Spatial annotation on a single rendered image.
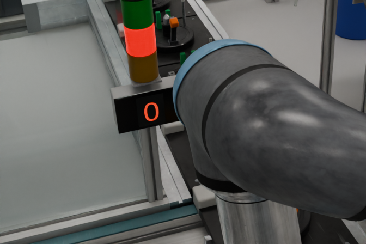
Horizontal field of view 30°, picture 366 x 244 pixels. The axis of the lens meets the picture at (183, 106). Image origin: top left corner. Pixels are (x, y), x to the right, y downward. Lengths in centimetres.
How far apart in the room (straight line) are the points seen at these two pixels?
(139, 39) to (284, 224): 48
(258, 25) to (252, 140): 161
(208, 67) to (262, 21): 154
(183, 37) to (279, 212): 117
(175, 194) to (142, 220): 9
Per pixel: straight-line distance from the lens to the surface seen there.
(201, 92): 65
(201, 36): 189
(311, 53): 202
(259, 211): 72
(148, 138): 127
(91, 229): 134
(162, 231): 136
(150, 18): 110
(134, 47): 111
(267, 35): 212
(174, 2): 209
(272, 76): 60
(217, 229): 128
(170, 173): 143
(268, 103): 58
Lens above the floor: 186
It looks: 34 degrees down
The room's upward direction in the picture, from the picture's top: 4 degrees counter-clockwise
